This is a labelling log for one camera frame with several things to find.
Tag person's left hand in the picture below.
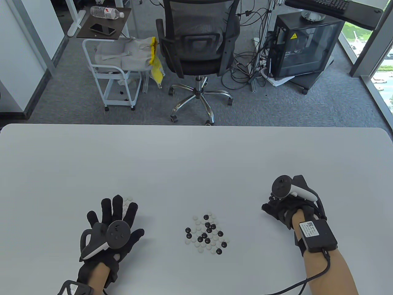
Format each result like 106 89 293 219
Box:
77 195 145 288

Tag person's right hand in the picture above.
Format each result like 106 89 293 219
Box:
262 194 327 230

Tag pile of mixed go stones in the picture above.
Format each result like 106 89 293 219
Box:
185 213 229 255

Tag person's right forearm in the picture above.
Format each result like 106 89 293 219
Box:
292 209 359 295

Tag black and white VR controller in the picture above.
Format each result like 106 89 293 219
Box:
80 221 131 259
272 175 319 203

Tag black labelled wrist box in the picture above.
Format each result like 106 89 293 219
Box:
295 220 338 257

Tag black cross-braced wrist module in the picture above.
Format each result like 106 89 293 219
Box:
58 280 94 295

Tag white papers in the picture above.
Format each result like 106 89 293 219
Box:
263 69 295 88

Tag dark rolling computer stand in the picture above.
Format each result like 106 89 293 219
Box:
292 58 335 95

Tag black computer tower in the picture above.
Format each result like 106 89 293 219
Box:
268 13 345 81

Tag white metal cart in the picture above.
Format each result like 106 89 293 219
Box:
82 38 142 111

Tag yellow plastic bag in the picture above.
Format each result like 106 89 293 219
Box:
148 37 165 89

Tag black mesh office chair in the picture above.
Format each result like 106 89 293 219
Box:
155 0 241 126

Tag grey fabric bag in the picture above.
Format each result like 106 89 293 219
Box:
95 37 155 73

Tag silver bowl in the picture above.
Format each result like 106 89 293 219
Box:
302 9 326 22

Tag black keyboard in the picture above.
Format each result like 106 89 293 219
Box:
286 0 350 14

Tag black smartphone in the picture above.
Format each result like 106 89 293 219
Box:
89 24 116 35

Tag brown side table top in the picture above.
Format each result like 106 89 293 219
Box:
77 6 132 40

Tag white desk leg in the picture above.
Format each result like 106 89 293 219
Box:
65 0 87 37

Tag clear plastic water bottle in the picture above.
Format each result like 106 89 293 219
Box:
90 6 125 19

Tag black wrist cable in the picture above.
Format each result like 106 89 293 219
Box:
266 250 331 295

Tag tangle of black cables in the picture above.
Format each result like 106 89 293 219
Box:
222 0 277 91

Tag aluminium frame post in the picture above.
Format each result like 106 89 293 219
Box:
250 0 277 92

